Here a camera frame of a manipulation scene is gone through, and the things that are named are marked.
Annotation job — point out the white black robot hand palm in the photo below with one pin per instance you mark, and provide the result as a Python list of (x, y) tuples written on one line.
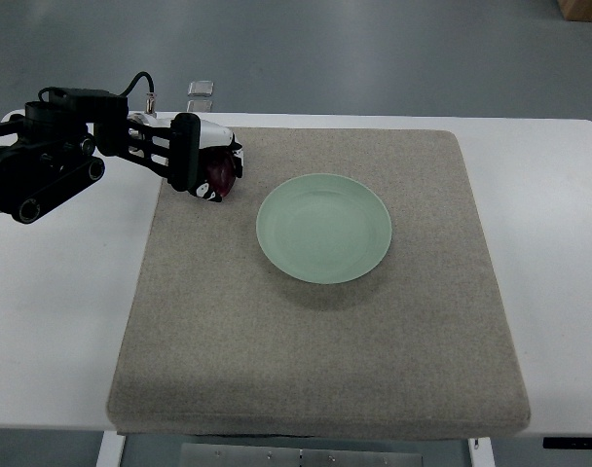
[(211, 135)]

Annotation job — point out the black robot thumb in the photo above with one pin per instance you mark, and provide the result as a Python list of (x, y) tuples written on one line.
[(207, 192)]

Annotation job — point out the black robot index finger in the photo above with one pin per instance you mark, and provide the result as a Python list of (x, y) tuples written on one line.
[(237, 154)]

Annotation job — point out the dark red apple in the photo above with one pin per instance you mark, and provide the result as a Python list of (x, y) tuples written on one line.
[(221, 170)]

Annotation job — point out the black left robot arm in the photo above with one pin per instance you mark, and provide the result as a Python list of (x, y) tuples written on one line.
[(56, 148)]

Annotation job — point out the lower clear floor plate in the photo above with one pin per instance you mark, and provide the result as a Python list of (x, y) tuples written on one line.
[(199, 105)]

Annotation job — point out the clear floor plate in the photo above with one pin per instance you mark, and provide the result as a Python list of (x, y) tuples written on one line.
[(201, 88), (199, 105)]

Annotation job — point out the upper clear floor plate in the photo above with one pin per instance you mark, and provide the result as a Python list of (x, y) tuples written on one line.
[(201, 88)]

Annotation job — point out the light green plate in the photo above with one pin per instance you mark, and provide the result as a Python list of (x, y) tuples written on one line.
[(323, 228)]

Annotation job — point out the beige fabric mat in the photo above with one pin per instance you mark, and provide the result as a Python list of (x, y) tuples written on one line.
[(221, 342)]

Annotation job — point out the white left table leg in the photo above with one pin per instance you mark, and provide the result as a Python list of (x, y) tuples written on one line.
[(111, 450)]

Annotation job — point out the white table leg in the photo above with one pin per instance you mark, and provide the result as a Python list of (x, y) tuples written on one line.
[(111, 450), (481, 452)]

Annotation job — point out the white right table leg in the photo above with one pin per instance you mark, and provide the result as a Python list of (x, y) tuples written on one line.
[(481, 452)]

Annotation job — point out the black table control panel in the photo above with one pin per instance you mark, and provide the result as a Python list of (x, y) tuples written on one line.
[(567, 443)]

